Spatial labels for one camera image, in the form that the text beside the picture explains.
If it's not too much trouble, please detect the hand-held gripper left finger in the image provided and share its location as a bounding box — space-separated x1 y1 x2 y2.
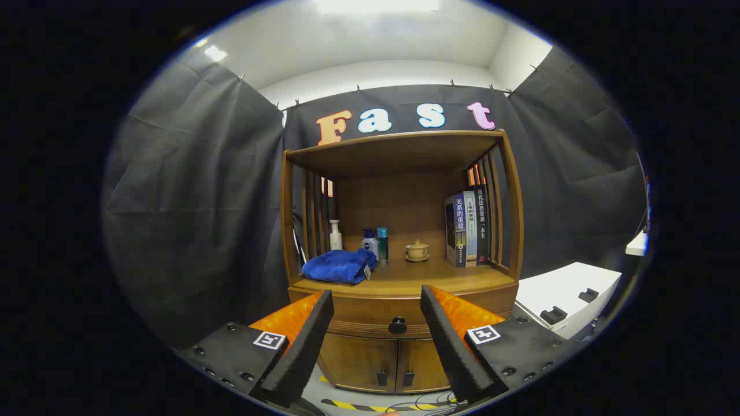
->
176 290 335 408

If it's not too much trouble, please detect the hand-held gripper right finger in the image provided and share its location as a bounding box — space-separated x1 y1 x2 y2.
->
420 284 580 406

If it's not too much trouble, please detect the wooden cabinet door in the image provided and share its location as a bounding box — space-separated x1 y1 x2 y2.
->
397 338 452 393
317 332 399 393

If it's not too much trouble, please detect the wooden countertop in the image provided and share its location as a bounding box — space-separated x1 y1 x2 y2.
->
291 234 517 298

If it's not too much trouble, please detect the wooden cabinet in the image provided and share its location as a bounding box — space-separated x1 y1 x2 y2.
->
280 129 524 395

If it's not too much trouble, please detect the yellow black floor tape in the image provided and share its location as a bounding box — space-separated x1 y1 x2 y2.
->
321 399 457 412

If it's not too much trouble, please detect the blue towel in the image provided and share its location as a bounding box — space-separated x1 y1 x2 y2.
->
302 248 378 285

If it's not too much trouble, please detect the beige lidded teacup with saucer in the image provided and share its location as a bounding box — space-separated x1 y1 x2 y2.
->
405 239 431 263

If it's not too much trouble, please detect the blue spine book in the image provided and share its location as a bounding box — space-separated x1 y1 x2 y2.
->
445 194 468 268

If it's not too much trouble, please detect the pale spine book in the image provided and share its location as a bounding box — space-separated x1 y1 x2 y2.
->
462 191 478 266

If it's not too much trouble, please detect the white storage unit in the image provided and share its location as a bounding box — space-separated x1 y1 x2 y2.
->
513 262 623 340

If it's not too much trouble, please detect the black floor cable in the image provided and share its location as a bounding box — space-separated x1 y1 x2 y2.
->
382 392 463 412

